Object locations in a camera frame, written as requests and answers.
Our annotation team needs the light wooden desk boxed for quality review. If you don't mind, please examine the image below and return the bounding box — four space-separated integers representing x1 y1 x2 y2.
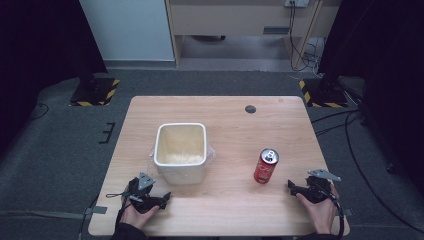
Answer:
165 0 342 67

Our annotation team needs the thin black floor cable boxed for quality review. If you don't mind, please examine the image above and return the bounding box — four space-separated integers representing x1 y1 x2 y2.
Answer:
28 102 50 122

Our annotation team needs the black stand base hazard tape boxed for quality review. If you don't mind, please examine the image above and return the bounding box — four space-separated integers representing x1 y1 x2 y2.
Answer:
69 76 121 108
298 77 350 109

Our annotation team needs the white panel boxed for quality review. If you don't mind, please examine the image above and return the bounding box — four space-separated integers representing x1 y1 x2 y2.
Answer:
79 0 176 62

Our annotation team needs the red drink can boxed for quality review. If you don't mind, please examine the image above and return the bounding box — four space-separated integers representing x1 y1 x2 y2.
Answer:
253 147 280 185

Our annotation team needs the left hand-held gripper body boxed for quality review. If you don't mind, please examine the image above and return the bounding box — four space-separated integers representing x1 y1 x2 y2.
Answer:
127 171 163 215

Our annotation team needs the black stand column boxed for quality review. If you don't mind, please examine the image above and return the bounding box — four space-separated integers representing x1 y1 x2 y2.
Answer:
71 0 109 91
318 0 368 94

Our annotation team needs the clear plastic bin liner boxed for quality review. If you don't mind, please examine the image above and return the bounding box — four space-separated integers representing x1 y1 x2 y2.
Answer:
148 143 217 163

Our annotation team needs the white square bin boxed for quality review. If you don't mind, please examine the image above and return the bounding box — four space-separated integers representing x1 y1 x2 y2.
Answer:
152 122 208 186

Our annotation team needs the grey tape strip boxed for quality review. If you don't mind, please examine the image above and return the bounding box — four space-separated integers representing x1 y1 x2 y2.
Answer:
83 205 109 216

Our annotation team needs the person's right hand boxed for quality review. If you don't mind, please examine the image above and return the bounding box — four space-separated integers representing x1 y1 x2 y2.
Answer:
295 182 340 235

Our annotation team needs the grey desk label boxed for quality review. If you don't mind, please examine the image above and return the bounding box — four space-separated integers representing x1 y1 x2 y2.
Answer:
262 26 291 36

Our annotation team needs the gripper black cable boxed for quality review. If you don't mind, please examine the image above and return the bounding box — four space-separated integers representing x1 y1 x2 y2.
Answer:
105 190 144 205
328 192 346 240

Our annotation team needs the black hanging cable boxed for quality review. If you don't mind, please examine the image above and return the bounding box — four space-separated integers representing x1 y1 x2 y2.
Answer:
288 1 324 73

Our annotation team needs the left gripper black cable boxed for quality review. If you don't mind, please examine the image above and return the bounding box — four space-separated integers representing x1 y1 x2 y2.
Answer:
105 190 144 205

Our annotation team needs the dark curtain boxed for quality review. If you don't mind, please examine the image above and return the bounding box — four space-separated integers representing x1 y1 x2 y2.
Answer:
0 0 108 158
318 0 424 198

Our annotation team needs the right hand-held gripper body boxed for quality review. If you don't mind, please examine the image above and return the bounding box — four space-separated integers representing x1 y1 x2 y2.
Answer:
295 168 343 205

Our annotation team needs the grey wall socket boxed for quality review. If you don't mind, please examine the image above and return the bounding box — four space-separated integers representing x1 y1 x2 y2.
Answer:
284 0 310 8

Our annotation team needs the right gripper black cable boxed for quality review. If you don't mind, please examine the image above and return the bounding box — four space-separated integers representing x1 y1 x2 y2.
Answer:
328 192 346 240

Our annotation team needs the person's left hand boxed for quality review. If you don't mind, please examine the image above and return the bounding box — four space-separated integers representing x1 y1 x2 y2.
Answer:
119 195 161 231

